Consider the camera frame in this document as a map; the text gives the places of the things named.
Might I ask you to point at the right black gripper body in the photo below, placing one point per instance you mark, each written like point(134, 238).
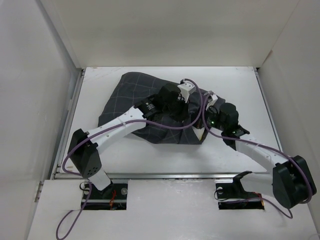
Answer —
point(213, 121)

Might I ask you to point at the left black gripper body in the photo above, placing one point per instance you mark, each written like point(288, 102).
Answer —
point(176, 111)

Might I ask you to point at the dark grey checked pillowcase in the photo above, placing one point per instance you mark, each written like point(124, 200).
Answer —
point(135, 86)

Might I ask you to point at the cream yellow pillow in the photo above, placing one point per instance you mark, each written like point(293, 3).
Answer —
point(199, 132)

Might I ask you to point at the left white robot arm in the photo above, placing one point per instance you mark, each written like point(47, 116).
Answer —
point(86, 147)

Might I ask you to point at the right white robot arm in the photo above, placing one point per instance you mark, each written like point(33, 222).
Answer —
point(288, 179)

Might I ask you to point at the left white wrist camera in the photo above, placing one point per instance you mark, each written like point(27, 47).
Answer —
point(187, 87)

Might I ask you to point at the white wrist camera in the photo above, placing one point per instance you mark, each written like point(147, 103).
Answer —
point(210, 98)
point(187, 87)

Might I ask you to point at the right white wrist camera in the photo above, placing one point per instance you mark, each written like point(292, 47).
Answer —
point(210, 98)

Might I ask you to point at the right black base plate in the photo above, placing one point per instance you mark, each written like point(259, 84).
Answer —
point(231, 195)

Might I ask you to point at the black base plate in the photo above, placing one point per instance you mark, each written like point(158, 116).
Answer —
point(231, 195)
point(114, 199)

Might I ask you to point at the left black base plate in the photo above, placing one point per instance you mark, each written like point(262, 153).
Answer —
point(114, 199)

